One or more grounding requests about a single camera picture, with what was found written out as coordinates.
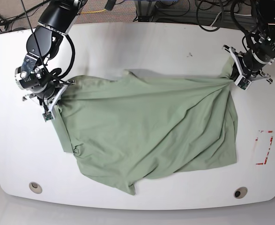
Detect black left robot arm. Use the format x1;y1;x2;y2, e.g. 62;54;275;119
230;0;275;77

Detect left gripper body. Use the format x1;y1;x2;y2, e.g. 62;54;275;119
247;35;275;65

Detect right table cable grommet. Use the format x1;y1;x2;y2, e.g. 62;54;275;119
233;187;248;199

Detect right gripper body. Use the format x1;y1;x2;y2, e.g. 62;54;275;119
15;53;62;103

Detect green T-shirt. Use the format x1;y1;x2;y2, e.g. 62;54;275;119
52;59;238;195

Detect red tape rectangle marking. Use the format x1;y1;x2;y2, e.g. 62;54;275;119
253;130;274;165

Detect left table cable grommet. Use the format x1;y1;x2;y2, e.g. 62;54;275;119
29;182;42;194

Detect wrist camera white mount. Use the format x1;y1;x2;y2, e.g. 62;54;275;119
223;45;273;90
22;79;76;122

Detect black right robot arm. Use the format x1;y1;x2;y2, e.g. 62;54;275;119
15;0;87;105

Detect table cable grommet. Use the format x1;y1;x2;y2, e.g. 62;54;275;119
29;182;42;194
233;187;248;199

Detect yellow cable on floor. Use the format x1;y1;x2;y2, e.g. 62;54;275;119
82;8;106;15

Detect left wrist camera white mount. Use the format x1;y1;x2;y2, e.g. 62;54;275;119
223;45;273;90

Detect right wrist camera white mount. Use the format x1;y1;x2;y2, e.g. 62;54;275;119
22;79;76;122

